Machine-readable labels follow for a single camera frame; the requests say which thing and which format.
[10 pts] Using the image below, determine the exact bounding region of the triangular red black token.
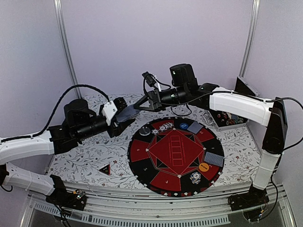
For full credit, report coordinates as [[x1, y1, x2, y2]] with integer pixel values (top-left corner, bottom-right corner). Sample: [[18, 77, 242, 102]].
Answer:
[[98, 163, 111, 176]]

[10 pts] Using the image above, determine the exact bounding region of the right aluminium frame post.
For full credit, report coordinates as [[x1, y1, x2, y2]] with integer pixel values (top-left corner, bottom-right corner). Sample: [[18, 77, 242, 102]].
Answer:
[[239, 0, 260, 78]]

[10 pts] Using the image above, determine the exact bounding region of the blue playing card deck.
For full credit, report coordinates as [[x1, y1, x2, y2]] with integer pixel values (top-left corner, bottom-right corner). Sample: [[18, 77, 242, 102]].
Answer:
[[116, 105, 141, 122]]

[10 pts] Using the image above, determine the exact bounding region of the white blue chip stack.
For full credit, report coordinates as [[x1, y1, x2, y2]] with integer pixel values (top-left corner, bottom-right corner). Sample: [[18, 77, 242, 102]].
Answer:
[[189, 172, 201, 184]]

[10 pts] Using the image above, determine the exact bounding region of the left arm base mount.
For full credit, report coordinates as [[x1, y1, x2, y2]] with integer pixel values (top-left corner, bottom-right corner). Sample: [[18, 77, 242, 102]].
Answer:
[[45, 189, 87, 211]]

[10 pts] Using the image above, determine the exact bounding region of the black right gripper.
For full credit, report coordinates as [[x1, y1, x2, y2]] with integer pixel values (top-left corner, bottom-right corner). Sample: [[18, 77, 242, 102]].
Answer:
[[133, 86, 188, 113]]

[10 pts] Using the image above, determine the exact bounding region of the blue small blind button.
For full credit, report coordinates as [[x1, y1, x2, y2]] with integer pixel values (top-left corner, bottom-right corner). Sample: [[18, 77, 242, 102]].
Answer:
[[179, 122, 189, 130]]

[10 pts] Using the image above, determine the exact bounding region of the aluminium poker chip case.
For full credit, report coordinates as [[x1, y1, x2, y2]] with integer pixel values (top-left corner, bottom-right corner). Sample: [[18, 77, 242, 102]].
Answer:
[[205, 76, 260, 131]]

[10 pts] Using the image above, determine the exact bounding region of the blue card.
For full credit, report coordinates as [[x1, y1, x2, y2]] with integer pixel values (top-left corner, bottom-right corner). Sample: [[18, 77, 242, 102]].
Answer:
[[187, 121, 204, 134], [204, 152, 224, 167]]

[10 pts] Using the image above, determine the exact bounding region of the white blue chip row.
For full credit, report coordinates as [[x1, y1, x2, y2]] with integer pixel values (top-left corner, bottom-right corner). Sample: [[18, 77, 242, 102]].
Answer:
[[151, 122, 174, 134]]

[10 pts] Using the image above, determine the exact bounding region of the black dealer button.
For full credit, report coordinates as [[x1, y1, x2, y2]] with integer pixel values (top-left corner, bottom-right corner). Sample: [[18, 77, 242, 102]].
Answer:
[[139, 126, 151, 136]]

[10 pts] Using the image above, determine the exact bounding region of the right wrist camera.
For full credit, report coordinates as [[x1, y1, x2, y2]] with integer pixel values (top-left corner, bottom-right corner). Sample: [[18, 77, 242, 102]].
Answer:
[[142, 72, 162, 91]]

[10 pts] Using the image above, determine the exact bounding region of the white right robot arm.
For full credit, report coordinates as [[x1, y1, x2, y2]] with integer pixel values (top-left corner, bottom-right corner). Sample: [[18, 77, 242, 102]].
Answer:
[[118, 63, 288, 206]]

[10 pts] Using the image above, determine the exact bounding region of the floral patterned tablecloth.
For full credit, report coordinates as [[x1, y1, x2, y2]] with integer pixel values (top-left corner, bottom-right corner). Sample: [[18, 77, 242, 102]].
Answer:
[[48, 106, 260, 190]]

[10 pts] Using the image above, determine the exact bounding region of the left aluminium frame post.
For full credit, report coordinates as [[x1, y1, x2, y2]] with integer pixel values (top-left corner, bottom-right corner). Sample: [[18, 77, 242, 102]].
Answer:
[[53, 0, 78, 85]]

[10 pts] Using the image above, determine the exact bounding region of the round red black poker mat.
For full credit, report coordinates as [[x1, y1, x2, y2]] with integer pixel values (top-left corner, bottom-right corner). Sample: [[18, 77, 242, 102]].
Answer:
[[127, 117, 224, 197]]

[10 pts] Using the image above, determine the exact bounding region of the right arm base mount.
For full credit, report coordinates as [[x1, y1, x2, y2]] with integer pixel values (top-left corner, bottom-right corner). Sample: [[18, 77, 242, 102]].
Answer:
[[228, 192, 269, 222]]

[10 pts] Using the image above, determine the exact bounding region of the orange big blind button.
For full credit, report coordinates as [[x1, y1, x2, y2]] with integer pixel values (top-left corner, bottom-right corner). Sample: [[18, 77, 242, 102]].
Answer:
[[199, 162, 210, 172]]

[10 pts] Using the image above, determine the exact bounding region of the aluminium front rail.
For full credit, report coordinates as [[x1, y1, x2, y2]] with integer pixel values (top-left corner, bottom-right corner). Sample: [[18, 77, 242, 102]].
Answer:
[[20, 182, 298, 227]]

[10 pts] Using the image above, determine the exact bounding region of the aluminium frame post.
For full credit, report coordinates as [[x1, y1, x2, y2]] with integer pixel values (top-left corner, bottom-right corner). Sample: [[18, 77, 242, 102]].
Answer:
[[53, 0, 78, 85], [239, 0, 260, 78]]

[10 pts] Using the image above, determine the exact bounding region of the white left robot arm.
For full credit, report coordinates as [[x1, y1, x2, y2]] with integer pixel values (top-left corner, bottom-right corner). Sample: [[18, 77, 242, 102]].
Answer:
[[0, 97, 127, 205]]

